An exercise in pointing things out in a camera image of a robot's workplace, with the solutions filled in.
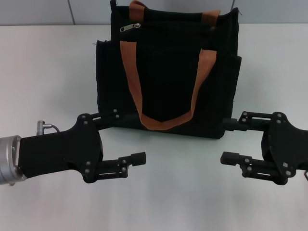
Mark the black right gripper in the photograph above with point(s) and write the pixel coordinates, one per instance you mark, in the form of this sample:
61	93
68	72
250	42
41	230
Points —
286	149

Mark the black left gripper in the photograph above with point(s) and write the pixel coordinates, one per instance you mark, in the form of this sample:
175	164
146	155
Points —
60	151

